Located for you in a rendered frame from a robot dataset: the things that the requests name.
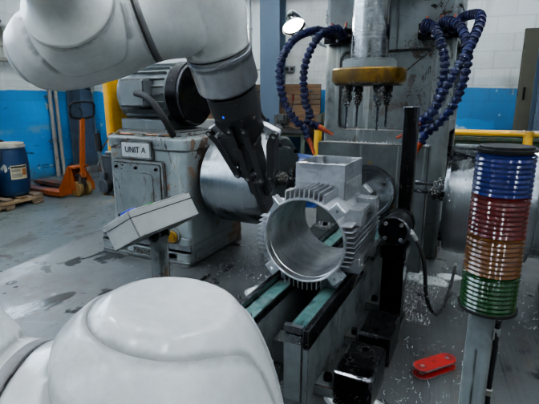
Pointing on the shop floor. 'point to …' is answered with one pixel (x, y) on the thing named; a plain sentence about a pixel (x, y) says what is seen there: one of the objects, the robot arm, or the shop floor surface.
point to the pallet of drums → (15, 176)
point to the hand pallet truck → (83, 182)
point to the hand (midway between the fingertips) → (262, 192)
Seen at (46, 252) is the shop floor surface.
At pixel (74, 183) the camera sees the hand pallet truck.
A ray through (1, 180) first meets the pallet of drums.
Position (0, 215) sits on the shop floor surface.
